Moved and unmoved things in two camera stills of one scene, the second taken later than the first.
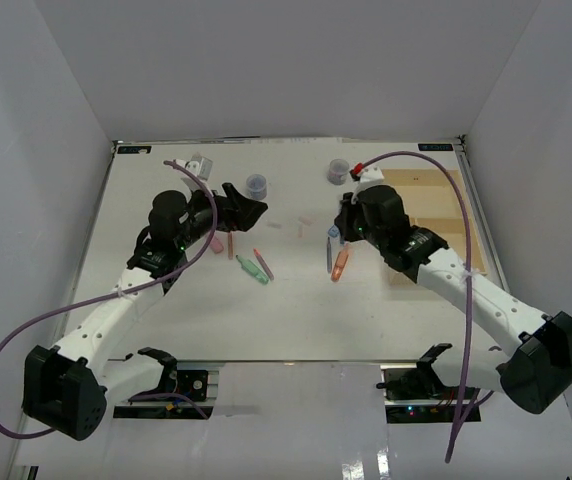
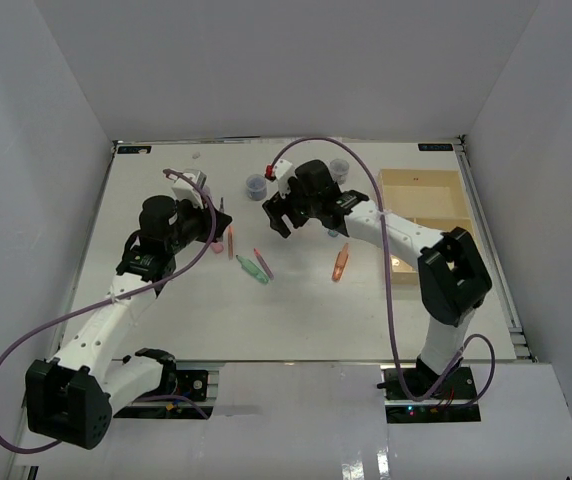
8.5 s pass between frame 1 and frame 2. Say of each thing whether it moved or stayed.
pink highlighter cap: stayed
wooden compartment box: stayed
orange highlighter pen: stayed
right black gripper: moved
